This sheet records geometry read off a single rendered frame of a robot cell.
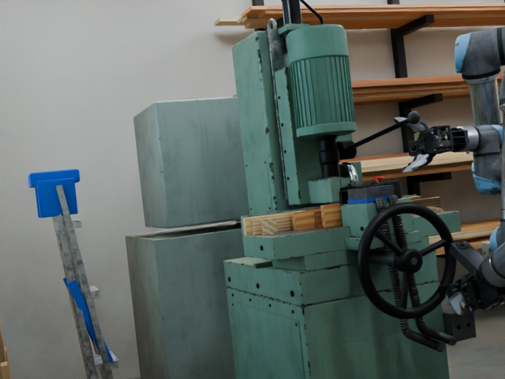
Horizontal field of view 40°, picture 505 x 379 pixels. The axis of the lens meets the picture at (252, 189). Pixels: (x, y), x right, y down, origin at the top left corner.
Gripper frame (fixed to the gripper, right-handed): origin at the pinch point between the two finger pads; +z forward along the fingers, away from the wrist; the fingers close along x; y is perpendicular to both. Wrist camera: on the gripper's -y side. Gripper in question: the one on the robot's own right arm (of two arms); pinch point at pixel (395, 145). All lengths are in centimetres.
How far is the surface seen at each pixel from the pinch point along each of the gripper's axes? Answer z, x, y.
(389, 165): -120, -16, -180
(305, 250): 31.4, 25.5, -2.3
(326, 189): 15.7, 8.9, -14.6
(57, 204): 84, 0, -71
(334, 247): 22.6, 25.6, -2.2
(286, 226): 28.8, 18.2, -17.1
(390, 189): 9.0, 12.7, 7.4
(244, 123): 23, -19, -50
